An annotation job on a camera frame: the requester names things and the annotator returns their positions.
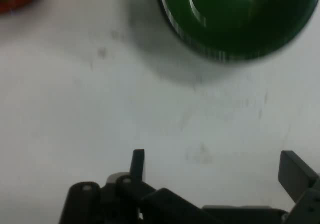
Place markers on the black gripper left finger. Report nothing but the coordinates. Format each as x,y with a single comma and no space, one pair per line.
125,204

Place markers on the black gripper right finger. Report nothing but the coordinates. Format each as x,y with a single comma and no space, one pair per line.
300,179

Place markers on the green enamel bowl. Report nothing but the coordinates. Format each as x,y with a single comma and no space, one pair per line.
225,34

